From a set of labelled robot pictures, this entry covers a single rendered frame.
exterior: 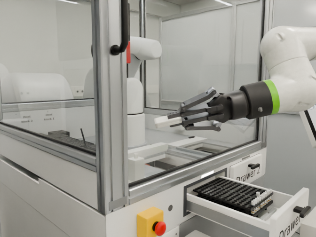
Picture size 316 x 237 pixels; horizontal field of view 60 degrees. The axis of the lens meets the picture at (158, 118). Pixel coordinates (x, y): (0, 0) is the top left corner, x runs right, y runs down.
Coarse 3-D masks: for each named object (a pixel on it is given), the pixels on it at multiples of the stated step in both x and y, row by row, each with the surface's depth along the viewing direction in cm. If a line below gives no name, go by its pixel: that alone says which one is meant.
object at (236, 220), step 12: (192, 192) 105; (276, 192) 99; (192, 204) 95; (204, 204) 92; (216, 204) 89; (276, 204) 99; (204, 216) 92; (216, 216) 88; (228, 216) 85; (240, 216) 83; (252, 216) 81; (240, 228) 83; (252, 228) 80; (264, 228) 78
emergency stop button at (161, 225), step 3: (159, 222) 77; (162, 222) 78; (156, 225) 77; (159, 225) 77; (162, 225) 77; (165, 225) 78; (156, 228) 76; (159, 228) 76; (162, 228) 77; (165, 228) 78; (156, 231) 76; (159, 231) 76; (162, 231) 77; (165, 231) 78; (156, 234) 77; (159, 234) 77; (162, 234) 78
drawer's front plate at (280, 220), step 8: (304, 192) 90; (288, 200) 84; (296, 200) 84; (304, 200) 91; (280, 208) 79; (288, 208) 79; (272, 216) 74; (280, 216) 75; (288, 216) 80; (296, 216) 86; (272, 224) 74; (280, 224) 76; (288, 224) 81; (272, 232) 74; (288, 232) 82
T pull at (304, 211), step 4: (296, 208) 82; (300, 208) 82; (304, 208) 82; (308, 208) 82; (296, 212) 82; (300, 212) 80; (304, 212) 80; (308, 212) 82; (300, 216) 79; (304, 216) 79
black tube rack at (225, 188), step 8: (208, 184) 105; (216, 184) 104; (224, 184) 104; (232, 184) 104; (240, 184) 105; (200, 192) 97; (208, 192) 97; (216, 192) 97; (224, 192) 97; (232, 192) 97; (240, 192) 97; (248, 192) 97; (208, 200) 97; (216, 200) 97; (224, 200) 91; (232, 200) 90; (240, 200) 90; (248, 200) 90; (272, 200) 97; (232, 208) 91; (240, 208) 91; (264, 208) 92; (256, 216) 92
